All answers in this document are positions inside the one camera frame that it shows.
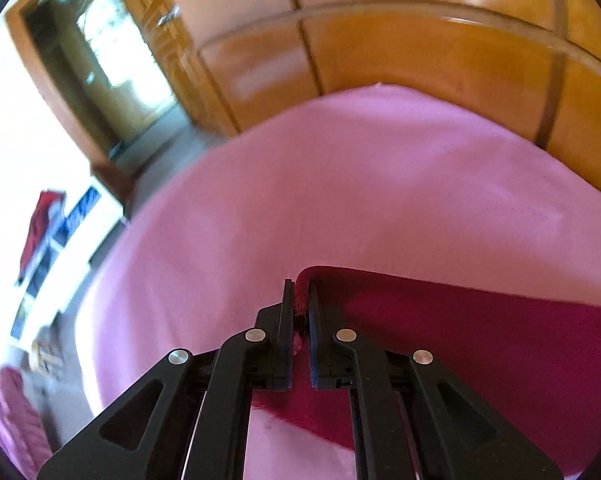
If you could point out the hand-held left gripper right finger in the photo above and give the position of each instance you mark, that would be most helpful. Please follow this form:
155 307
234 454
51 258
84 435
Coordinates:
316 340

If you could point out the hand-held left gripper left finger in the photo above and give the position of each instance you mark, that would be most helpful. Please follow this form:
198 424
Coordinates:
283 340

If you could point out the magenta cloth garment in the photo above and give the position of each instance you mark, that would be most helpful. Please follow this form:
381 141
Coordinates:
455 335

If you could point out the pink bed sheet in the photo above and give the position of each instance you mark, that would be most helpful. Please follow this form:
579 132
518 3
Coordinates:
330 185

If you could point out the cardboard box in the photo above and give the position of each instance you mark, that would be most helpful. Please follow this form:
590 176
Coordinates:
48 355

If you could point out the red hanging cloth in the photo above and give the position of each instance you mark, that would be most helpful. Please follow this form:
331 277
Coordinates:
40 225

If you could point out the pink quilt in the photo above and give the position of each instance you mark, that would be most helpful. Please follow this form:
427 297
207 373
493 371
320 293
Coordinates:
15 420

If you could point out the wooden wardrobe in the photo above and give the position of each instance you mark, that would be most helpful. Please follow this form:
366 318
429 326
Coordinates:
405 50

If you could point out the blue wall pictures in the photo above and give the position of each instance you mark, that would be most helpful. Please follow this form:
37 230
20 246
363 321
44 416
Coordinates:
75 215

